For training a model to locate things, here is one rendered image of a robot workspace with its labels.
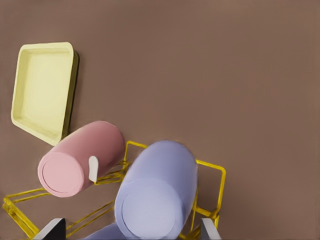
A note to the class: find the pale yellow square tray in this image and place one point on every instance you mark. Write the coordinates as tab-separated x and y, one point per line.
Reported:
43	92

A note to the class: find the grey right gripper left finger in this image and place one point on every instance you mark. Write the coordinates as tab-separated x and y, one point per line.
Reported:
54	231

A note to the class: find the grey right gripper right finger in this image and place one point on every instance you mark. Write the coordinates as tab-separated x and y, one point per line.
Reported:
208	231

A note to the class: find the lavender cup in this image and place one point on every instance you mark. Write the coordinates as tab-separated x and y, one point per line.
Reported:
155	190

